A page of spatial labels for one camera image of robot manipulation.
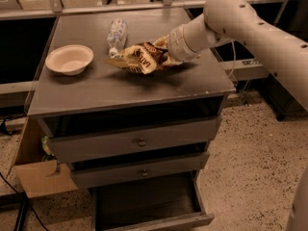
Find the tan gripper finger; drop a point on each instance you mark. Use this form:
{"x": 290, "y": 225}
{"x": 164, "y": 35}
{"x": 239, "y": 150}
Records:
{"x": 169, "y": 62}
{"x": 161, "y": 42}

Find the brown chip bag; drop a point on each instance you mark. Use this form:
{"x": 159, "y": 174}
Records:
{"x": 142, "y": 58}

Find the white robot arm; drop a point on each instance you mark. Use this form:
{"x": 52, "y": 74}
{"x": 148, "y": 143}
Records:
{"x": 256, "y": 178}

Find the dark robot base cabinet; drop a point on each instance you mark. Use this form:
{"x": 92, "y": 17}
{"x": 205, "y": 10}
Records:
{"x": 294, "y": 21}

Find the grey top drawer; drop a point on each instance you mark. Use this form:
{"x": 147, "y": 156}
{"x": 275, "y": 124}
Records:
{"x": 103, "y": 145}

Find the grey drawer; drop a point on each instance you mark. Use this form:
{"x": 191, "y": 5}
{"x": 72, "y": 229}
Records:
{"x": 165, "y": 203}
{"x": 102, "y": 176}
{"x": 103, "y": 145}

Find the grey drawer cabinet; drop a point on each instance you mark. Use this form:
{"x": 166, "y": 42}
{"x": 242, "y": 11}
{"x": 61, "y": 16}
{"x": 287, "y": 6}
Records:
{"x": 74, "y": 122}

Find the grey bottom drawer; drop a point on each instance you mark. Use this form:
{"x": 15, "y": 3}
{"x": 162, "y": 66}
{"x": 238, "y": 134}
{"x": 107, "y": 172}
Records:
{"x": 165, "y": 203}

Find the grey middle drawer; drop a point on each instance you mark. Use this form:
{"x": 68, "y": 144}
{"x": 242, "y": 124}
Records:
{"x": 102, "y": 176}

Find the clear plastic water bottle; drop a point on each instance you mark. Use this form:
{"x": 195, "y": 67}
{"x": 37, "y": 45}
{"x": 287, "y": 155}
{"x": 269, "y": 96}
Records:
{"x": 117, "y": 36}

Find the white paper bowl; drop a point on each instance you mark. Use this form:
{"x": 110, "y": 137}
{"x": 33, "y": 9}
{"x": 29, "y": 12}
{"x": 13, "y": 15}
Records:
{"x": 69, "y": 60}

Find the cardboard box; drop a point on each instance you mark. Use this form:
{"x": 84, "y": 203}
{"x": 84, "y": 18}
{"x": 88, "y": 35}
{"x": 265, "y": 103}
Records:
{"x": 38, "y": 177}

